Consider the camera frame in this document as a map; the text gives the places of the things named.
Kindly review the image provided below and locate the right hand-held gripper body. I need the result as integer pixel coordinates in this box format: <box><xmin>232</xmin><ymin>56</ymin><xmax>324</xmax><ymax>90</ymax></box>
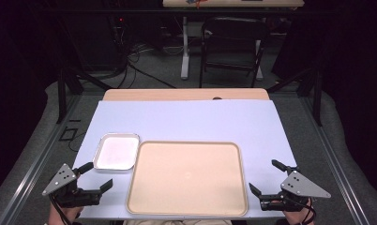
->
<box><xmin>259</xmin><ymin>170</ymin><xmax>332</xmax><ymax>213</ymax></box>

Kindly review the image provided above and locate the wooden table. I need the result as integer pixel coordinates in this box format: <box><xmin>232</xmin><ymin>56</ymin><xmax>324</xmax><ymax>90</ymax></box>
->
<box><xmin>101</xmin><ymin>87</ymin><xmax>271</xmax><ymax>102</ymax></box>

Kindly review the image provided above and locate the black floor outlet frame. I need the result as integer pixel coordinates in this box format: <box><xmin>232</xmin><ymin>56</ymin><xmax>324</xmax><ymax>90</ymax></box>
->
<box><xmin>58</xmin><ymin>127</ymin><xmax>79</xmax><ymax>143</ymax></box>

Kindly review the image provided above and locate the person's right hand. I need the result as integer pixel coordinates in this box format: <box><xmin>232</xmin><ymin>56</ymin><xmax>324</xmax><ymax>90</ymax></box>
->
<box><xmin>281</xmin><ymin>198</ymin><xmax>316</xmax><ymax>225</ymax></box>

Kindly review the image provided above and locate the pale blue table board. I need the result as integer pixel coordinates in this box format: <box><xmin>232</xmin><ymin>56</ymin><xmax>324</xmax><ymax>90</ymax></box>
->
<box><xmin>71</xmin><ymin>99</ymin><xmax>299</xmax><ymax>220</ymax></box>

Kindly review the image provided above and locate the thin black floor cable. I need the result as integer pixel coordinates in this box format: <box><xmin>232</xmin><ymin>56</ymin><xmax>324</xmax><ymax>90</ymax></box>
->
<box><xmin>67</xmin><ymin>130</ymin><xmax>88</xmax><ymax>154</ymax></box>

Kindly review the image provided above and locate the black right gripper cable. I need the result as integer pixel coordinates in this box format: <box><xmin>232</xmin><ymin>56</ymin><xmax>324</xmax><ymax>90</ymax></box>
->
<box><xmin>286</xmin><ymin>195</ymin><xmax>318</xmax><ymax>225</ymax></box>

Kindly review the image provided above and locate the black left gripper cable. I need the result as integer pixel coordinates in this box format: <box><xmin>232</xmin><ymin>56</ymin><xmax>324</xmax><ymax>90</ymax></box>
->
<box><xmin>48</xmin><ymin>194</ymin><xmax>72</xmax><ymax>225</ymax></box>

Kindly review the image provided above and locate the large beige plastic tray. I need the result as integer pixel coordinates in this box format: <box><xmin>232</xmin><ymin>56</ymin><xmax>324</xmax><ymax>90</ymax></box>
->
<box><xmin>126</xmin><ymin>140</ymin><xmax>249</xmax><ymax>218</ymax></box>

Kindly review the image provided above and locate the white-legged wooden desk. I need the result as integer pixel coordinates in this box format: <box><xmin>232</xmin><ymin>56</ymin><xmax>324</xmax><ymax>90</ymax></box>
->
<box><xmin>161</xmin><ymin>0</ymin><xmax>305</xmax><ymax>81</ymax></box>

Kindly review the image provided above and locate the person's beige clothing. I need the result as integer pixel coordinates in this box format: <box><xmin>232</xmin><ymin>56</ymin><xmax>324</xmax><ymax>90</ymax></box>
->
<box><xmin>123</xmin><ymin>218</ymin><xmax>234</xmax><ymax>225</ymax></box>

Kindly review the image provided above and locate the black folding chair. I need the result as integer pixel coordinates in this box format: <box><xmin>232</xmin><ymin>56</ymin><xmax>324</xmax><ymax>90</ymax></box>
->
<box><xmin>198</xmin><ymin>16</ymin><xmax>271</xmax><ymax>89</ymax></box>

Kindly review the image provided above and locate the small white square dish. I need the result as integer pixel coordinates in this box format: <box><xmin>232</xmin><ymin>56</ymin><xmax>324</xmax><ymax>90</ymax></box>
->
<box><xmin>92</xmin><ymin>132</ymin><xmax>141</xmax><ymax>173</ymax></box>

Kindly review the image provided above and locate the aluminium floor rail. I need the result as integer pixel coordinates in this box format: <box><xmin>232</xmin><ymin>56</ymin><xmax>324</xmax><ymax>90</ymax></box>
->
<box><xmin>0</xmin><ymin>93</ymin><xmax>82</xmax><ymax>225</ymax></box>
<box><xmin>300</xmin><ymin>95</ymin><xmax>371</xmax><ymax>225</ymax></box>

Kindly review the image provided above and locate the bundle of black floor cables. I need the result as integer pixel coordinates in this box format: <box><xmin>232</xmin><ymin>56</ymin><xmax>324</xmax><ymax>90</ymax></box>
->
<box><xmin>109</xmin><ymin>15</ymin><xmax>178</xmax><ymax>90</ymax></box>

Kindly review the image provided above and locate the black metal frame stand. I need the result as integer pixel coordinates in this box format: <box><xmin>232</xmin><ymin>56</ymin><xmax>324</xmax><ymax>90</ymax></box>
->
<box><xmin>265</xmin><ymin>67</ymin><xmax>324</xmax><ymax>128</ymax></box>
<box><xmin>55</xmin><ymin>66</ymin><xmax>113</xmax><ymax>125</ymax></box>

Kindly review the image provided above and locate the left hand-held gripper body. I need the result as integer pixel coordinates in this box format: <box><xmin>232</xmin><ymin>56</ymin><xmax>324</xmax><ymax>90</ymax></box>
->
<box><xmin>41</xmin><ymin>162</ymin><xmax>102</xmax><ymax>209</ymax></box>

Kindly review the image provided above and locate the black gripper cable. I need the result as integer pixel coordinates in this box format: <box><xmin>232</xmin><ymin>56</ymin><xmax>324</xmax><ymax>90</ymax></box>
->
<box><xmin>286</xmin><ymin>195</ymin><xmax>318</xmax><ymax>225</ymax></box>
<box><xmin>48</xmin><ymin>194</ymin><xmax>72</xmax><ymax>225</ymax></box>

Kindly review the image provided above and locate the person's left hand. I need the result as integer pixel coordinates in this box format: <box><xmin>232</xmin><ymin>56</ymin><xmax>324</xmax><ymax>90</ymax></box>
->
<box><xmin>47</xmin><ymin>196</ymin><xmax>82</xmax><ymax>225</ymax></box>

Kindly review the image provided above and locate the black curtain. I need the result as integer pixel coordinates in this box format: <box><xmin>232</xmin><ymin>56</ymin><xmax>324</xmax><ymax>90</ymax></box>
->
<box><xmin>272</xmin><ymin>0</ymin><xmax>377</xmax><ymax>201</ymax></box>

